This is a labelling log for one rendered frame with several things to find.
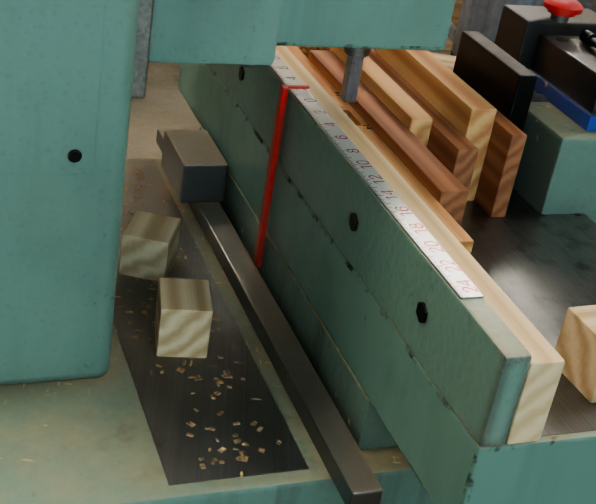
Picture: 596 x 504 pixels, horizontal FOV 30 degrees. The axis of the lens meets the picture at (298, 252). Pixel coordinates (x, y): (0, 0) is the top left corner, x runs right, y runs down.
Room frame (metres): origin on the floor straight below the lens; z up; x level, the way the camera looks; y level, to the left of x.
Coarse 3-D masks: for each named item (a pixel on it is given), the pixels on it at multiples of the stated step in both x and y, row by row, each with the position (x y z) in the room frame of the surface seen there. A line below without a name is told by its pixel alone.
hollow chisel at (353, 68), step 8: (352, 64) 0.73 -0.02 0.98; (360, 64) 0.73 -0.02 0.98; (344, 72) 0.74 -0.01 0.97; (352, 72) 0.73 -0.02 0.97; (360, 72) 0.73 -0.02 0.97; (344, 80) 0.74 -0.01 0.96; (352, 80) 0.73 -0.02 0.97; (344, 88) 0.73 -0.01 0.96; (352, 88) 0.73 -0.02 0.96; (344, 96) 0.73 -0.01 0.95; (352, 96) 0.73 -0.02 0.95
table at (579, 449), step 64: (192, 64) 0.94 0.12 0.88; (256, 192) 0.75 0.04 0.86; (512, 192) 0.74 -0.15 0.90; (320, 256) 0.63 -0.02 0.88; (512, 256) 0.64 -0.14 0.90; (576, 256) 0.65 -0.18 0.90; (384, 320) 0.54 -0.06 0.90; (384, 384) 0.52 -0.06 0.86; (448, 448) 0.45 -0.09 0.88; (512, 448) 0.44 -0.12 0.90; (576, 448) 0.45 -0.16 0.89
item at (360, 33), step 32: (288, 0) 0.68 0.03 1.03; (320, 0) 0.69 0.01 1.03; (352, 0) 0.69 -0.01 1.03; (384, 0) 0.70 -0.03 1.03; (416, 0) 0.71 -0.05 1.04; (448, 0) 0.72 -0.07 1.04; (288, 32) 0.68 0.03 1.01; (320, 32) 0.69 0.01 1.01; (352, 32) 0.70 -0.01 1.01; (384, 32) 0.71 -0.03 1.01; (416, 32) 0.72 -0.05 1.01
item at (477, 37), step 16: (464, 32) 0.80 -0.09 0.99; (464, 48) 0.79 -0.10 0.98; (480, 48) 0.77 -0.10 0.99; (496, 48) 0.77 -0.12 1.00; (464, 64) 0.79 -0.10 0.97; (480, 64) 0.77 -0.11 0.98; (496, 64) 0.75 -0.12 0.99; (512, 64) 0.74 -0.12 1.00; (464, 80) 0.78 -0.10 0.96; (480, 80) 0.76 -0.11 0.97; (496, 80) 0.74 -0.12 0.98; (512, 80) 0.73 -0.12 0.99; (528, 80) 0.72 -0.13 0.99; (496, 96) 0.74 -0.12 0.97; (512, 96) 0.72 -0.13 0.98; (528, 96) 0.72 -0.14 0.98; (544, 96) 0.78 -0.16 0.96; (512, 112) 0.72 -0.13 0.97
